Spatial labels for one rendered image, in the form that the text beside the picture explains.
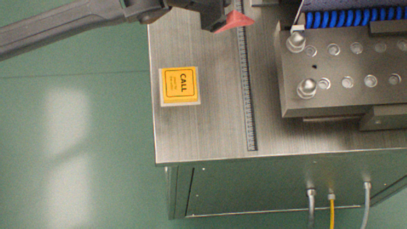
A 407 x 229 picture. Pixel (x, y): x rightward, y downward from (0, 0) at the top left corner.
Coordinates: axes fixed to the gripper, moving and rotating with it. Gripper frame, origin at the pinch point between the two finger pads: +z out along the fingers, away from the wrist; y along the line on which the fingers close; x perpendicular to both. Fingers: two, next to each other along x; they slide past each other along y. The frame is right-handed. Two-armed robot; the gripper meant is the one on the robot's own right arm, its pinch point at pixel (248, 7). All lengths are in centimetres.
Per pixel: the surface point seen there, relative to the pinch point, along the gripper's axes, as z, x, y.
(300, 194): 52, -47, 24
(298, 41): 6.9, 5.4, 7.9
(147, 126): 38, -101, -9
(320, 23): 13.8, 4.9, 2.7
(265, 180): 29, -34, 25
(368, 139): 29.2, -0.9, 23.2
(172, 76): -5.3, -19.4, 7.9
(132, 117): 34, -103, -12
